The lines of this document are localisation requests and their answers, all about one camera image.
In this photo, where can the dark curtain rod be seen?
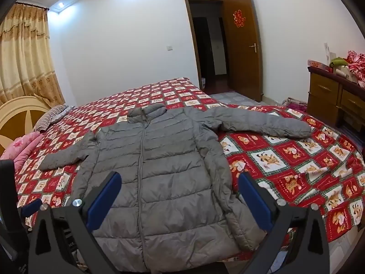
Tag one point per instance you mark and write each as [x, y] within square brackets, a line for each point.
[31, 5]

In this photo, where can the beige patterned curtain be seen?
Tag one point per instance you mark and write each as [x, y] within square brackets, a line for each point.
[25, 57]

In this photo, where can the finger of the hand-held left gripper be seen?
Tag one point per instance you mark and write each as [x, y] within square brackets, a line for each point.
[31, 207]

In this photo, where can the cream wooden headboard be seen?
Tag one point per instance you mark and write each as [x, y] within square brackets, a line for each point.
[17, 120]

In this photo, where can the dark wooden door frame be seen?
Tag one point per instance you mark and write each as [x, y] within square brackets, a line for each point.
[188, 34]

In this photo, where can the brown wooden door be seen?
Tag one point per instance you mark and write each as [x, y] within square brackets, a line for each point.
[242, 62]

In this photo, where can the pink quilt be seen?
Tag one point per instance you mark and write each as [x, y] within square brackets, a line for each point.
[22, 148]

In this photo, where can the red patterned cloth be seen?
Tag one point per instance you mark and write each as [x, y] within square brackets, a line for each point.
[356, 65]

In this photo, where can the red patterned flat box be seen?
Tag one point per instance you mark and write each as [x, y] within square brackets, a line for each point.
[318, 65]

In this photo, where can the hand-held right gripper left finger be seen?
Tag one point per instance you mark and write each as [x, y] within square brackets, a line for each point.
[104, 197]

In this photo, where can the red checked printed bedspread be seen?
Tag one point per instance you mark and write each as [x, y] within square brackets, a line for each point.
[285, 159]

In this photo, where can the red paper door decoration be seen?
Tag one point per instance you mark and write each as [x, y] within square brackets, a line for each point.
[239, 18]

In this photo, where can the white paper card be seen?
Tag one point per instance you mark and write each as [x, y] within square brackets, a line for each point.
[329, 51]

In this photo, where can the brown wooden dresser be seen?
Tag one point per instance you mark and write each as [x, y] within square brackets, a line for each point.
[325, 91]

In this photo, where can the striped pillow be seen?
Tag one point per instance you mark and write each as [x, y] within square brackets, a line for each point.
[51, 117]

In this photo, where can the green cloth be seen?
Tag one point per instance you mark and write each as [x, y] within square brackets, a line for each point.
[338, 62]

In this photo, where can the grey puffer jacket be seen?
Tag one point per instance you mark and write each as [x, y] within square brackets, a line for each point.
[171, 162]

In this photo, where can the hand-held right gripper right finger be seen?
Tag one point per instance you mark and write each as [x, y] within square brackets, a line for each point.
[254, 202]

